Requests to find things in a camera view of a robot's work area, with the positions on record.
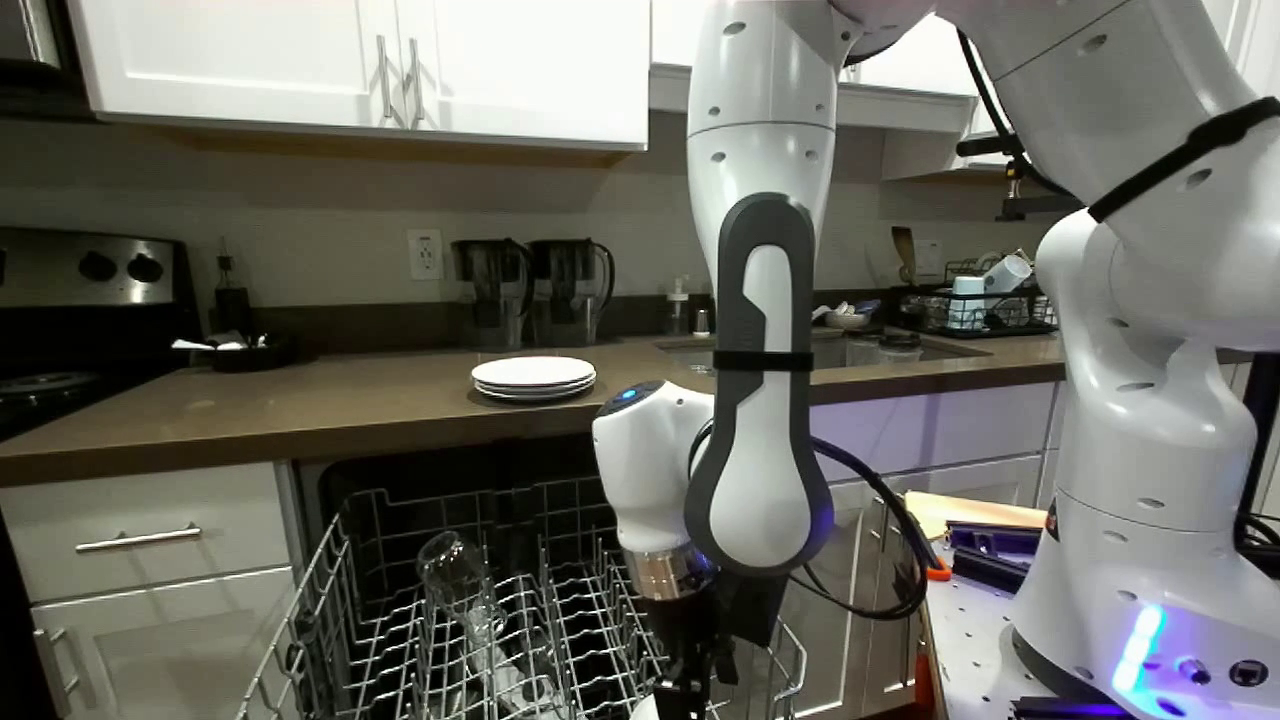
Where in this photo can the white cup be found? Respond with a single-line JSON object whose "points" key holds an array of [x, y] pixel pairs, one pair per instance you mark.
{"points": [[642, 711]]}

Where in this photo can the clear ribbed glass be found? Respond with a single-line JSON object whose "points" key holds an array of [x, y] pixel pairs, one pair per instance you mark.
{"points": [[457, 572]]}

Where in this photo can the white dinner plate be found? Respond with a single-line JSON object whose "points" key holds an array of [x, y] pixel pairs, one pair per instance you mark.
{"points": [[532, 368], [532, 394]]}

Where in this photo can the white sink base cabinets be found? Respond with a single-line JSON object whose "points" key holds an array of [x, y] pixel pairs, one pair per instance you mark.
{"points": [[963, 440]]}

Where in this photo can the dark bottle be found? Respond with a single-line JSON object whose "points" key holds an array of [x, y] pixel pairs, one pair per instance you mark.
{"points": [[228, 301]]}

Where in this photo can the dish drying rack with items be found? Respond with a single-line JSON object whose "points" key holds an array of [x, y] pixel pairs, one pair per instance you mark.
{"points": [[981, 301]]}

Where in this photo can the steel kitchen sink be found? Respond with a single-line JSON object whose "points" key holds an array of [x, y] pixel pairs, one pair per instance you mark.
{"points": [[892, 355]]}

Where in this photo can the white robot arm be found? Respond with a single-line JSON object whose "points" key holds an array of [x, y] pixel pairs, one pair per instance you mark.
{"points": [[1160, 333]]}

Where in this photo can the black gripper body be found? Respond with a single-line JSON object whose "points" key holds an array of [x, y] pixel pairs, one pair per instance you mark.
{"points": [[693, 624]]}

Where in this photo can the small soap bottle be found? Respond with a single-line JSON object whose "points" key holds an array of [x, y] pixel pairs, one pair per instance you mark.
{"points": [[677, 307]]}

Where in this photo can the black steel stove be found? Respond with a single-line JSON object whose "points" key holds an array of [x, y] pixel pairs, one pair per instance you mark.
{"points": [[80, 321]]}

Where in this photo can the black pan with cloth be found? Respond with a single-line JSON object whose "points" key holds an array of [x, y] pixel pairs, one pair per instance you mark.
{"points": [[240, 355]]}

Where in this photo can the white wall outlet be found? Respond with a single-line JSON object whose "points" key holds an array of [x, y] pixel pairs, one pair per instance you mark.
{"points": [[424, 254]]}

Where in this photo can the metal robot table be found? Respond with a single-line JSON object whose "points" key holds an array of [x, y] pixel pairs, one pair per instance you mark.
{"points": [[973, 652]]}

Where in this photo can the white drawer cabinet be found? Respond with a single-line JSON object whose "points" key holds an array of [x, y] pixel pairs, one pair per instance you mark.
{"points": [[147, 586]]}

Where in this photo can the wooden board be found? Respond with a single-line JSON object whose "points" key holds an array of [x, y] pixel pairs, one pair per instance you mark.
{"points": [[973, 508]]}

